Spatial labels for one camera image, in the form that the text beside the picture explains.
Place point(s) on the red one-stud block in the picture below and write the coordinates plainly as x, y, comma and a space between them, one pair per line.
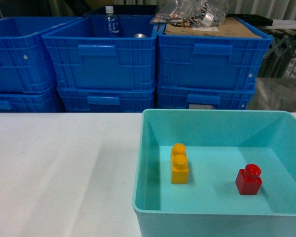
248, 180

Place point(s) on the yellow two-stud block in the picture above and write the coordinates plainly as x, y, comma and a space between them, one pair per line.
179, 164

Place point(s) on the teal plastic box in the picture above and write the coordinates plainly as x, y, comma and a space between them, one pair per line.
218, 143

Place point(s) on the blue crate bottom right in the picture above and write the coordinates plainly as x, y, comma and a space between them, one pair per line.
170, 97

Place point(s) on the blue crate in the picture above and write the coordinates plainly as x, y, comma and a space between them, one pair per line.
25, 63
84, 58
210, 62
170, 97
48, 101
106, 101

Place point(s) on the blue crate top right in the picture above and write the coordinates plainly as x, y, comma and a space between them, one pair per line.
210, 62

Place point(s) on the blue crate bottom middle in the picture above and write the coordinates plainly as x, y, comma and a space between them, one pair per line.
106, 101

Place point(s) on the blue crate top middle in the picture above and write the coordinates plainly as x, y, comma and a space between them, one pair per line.
84, 58

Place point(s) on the clear water bottle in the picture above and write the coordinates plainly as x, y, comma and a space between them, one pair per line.
111, 23

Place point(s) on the blue crate bottom left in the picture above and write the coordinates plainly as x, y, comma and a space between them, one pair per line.
48, 101

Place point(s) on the clear plastic parts bag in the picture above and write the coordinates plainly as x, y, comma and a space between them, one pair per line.
192, 13

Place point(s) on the brown cardboard sheet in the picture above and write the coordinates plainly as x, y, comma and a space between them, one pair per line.
231, 28

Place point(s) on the blue crate top left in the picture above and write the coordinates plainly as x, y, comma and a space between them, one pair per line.
25, 63

